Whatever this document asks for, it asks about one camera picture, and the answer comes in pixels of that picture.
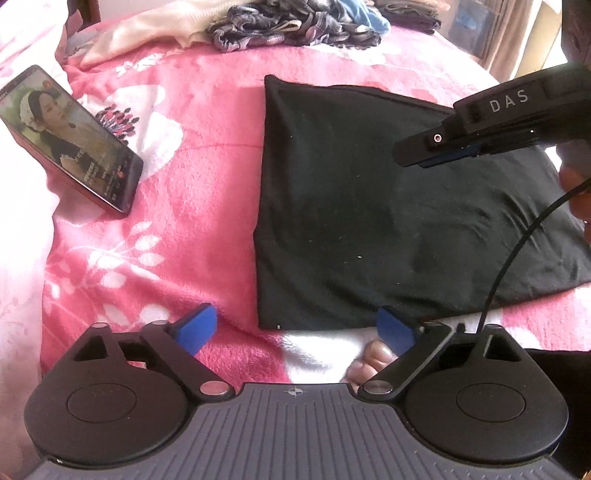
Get light pink quilt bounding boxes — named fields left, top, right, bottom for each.
left=0, top=0, right=70, bottom=480

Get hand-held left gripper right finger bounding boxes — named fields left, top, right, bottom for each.
left=358, top=305, right=527, bottom=401

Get light blue garment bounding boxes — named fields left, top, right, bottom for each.
left=335, top=0, right=391, bottom=33

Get person's right hand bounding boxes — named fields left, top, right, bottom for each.
left=556, top=145, right=591, bottom=241

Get pink floral blanket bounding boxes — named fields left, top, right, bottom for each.
left=41, top=18, right=591, bottom=393

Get blue plaid shirt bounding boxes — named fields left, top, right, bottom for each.
left=205, top=0, right=384, bottom=51

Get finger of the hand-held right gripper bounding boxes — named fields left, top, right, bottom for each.
left=392, top=122, right=541, bottom=168

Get smartphone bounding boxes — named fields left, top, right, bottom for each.
left=0, top=65, right=144, bottom=215

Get black sweatshirt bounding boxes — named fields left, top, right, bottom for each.
left=253, top=74, right=585, bottom=332

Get cream garment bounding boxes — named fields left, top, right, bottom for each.
left=81, top=2, right=236, bottom=68

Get dark folded garments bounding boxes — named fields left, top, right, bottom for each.
left=374, top=0, right=444, bottom=33

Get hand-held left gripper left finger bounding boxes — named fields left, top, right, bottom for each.
left=73, top=303, right=234, bottom=401

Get black cable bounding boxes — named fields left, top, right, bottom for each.
left=477, top=179, right=591, bottom=334

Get beige curtain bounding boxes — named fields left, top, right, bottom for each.
left=489, top=0, right=532, bottom=79

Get person's foot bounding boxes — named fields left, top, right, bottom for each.
left=340, top=340, right=399, bottom=385

